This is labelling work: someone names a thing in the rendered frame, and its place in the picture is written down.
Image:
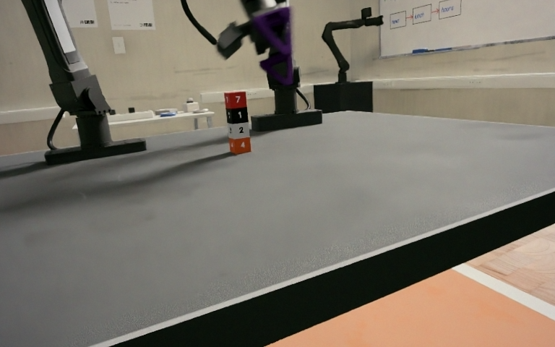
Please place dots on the red block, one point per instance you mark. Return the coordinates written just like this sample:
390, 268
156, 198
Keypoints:
235, 100

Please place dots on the orange block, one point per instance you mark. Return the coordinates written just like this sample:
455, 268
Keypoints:
242, 145

